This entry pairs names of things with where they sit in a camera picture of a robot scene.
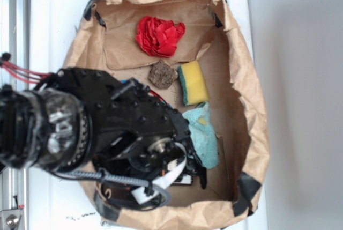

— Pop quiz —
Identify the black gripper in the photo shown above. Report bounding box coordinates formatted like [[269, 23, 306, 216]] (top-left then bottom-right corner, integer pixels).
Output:
[[35, 68, 200, 181]]

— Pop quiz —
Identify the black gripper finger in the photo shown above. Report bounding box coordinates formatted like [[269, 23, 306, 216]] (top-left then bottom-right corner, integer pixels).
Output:
[[198, 166, 207, 189]]

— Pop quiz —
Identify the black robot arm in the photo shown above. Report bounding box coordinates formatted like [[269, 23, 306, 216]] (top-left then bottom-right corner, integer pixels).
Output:
[[1, 68, 207, 187]]

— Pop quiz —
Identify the light blue cloth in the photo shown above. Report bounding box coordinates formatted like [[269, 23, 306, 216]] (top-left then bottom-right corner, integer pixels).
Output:
[[182, 102, 219, 169]]

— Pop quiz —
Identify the brown rough stone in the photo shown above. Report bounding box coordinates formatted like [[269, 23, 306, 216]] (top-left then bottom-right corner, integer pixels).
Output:
[[148, 61, 178, 89]]

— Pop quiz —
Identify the yellow green sponge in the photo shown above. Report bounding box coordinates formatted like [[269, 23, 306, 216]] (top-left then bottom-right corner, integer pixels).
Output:
[[178, 61, 210, 106]]

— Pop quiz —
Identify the crumpled red paper ball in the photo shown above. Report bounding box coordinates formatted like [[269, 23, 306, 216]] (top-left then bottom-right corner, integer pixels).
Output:
[[135, 16, 186, 58]]

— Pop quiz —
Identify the brown paper bag box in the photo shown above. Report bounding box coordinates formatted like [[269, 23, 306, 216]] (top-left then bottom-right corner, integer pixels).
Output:
[[64, 0, 270, 229]]

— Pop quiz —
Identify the grey braided cable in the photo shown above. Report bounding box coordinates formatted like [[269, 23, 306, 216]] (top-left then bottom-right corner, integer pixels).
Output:
[[52, 169, 172, 211]]

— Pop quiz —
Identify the white flat ribbon cable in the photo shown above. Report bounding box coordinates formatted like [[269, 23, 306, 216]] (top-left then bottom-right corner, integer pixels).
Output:
[[131, 142, 188, 204]]

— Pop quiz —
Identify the red wire bundle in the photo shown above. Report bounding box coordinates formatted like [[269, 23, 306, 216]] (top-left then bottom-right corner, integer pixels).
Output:
[[0, 52, 56, 85]]

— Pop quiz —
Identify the silver corner bracket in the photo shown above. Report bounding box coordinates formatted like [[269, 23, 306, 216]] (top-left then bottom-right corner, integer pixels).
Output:
[[1, 209, 23, 230]]

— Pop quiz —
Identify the aluminium frame rail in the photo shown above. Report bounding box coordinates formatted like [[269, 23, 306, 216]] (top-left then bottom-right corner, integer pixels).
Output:
[[1, 0, 30, 229]]

